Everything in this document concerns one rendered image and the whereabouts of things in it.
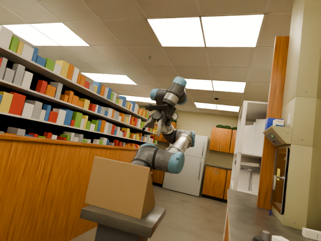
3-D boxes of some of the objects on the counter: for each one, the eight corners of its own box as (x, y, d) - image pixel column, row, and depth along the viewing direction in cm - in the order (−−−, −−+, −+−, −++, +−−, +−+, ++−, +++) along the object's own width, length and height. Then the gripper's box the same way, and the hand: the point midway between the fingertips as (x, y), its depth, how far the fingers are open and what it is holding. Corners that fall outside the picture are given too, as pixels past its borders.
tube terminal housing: (312, 221, 138) (320, 111, 148) (337, 239, 108) (345, 99, 118) (271, 211, 147) (282, 108, 156) (283, 225, 116) (295, 96, 126)
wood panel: (333, 224, 141) (345, 37, 158) (335, 225, 138) (347, 35, 156) (256, 205, 157) (274, 38, 174) (257, 206, 154) (275, 36, 172)
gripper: (187, 109, 105) (169, 143, 101) (164, 105, 121) (147, 135, 117) (176, 100, 100) (157, 136, 96) (154, 98, 116) (137, 128, 112)
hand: (148, 133), depth 105 cm, fingers open, 14 cm apart
